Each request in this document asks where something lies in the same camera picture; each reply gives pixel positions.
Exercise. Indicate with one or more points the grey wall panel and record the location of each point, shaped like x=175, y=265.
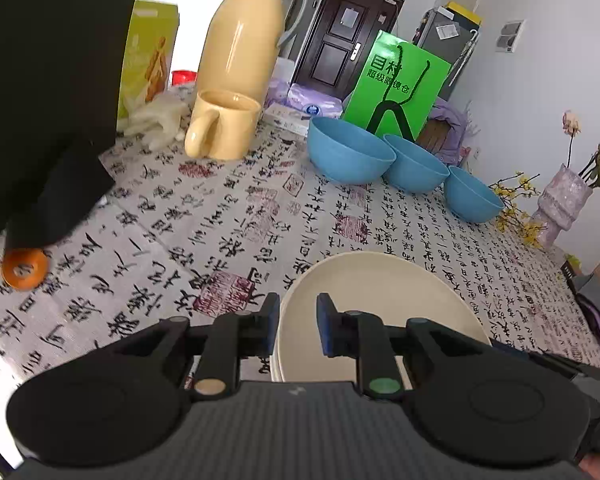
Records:
x=509, y=36

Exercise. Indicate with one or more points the yellow mug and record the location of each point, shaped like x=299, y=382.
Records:
x=230, y=130

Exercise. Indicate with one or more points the purple plastic bag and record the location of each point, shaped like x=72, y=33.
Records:
x=277, y=91

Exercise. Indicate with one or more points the yellow black box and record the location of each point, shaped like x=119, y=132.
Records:
x=465, y=12

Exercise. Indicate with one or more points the pale purple vase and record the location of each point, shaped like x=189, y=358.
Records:
x=560, y=205

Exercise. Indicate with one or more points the black cloth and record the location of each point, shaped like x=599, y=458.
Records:
x=60, y=200

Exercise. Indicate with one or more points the grey fridge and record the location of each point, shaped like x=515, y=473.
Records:
x=442, y=45

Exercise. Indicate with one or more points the purple covered chair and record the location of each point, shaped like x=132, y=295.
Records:
x=450, y=130

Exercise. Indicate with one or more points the dark grey purple cloth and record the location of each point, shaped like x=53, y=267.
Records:
x=597, y=310

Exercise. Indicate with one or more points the person's right hand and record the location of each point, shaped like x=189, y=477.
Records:
x=597, y=467

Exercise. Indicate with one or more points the purple tissue pack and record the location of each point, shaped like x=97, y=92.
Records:
x=315, y=100

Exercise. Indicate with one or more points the calligraphy print tablecloth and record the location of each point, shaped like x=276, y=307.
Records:
x=180, y=240

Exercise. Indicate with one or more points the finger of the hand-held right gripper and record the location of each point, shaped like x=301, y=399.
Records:
x=575, y=371

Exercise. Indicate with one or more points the red plastic container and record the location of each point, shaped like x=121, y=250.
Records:
x=184, y=78

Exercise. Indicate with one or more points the green paper bag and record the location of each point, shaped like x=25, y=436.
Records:
x=380, y=85

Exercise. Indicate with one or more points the yellow green box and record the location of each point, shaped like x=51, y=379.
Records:
x=150, y=50

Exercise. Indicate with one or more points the orange tape roll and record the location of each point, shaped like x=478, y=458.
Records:
x=15, y=272

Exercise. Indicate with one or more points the blue bowl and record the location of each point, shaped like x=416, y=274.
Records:
x=352, y=152
x=415, y=170
x=472, y=200

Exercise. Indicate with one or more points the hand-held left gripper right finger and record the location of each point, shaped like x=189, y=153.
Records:
x=325, y=325

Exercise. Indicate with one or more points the pink white small box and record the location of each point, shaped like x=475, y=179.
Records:
x=287, y=119

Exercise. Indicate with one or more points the yellow flower branch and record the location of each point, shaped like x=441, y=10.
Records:
x=517, y=210

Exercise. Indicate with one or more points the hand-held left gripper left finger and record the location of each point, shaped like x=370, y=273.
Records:
x=270, y=325

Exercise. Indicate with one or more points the dark brown door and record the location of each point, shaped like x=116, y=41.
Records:
x=340, y=35

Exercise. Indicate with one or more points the yellow thermos jug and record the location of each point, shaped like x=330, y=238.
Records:
x=240, y=45

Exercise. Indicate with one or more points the black paper bag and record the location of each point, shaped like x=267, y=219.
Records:
x=45, y=60

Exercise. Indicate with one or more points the white glove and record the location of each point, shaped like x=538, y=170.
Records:
x=155, y=117

